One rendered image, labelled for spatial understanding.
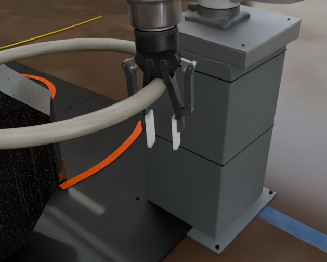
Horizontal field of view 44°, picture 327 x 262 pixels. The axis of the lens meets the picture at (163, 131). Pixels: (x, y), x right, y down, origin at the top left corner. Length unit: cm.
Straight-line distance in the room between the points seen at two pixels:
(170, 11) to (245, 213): 138
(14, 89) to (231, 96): 73
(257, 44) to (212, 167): 50
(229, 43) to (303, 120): 147
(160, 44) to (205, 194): 106
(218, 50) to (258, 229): 87
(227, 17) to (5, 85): 79
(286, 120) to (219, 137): 127
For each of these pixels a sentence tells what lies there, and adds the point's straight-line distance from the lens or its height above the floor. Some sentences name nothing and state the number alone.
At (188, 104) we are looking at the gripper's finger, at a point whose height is 96.
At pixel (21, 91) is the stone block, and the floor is 69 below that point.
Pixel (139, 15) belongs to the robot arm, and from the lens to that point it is 66.
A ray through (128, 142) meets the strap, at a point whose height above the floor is 2.
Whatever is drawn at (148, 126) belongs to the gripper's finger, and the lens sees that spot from 77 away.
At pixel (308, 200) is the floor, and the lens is 208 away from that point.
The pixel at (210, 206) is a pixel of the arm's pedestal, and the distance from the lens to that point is 168.
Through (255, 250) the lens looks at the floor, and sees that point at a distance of 179.
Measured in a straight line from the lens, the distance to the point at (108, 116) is 62.
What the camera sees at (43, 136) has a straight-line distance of 61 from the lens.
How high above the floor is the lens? 130
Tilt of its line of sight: 32 degrees down
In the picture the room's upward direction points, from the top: straight up
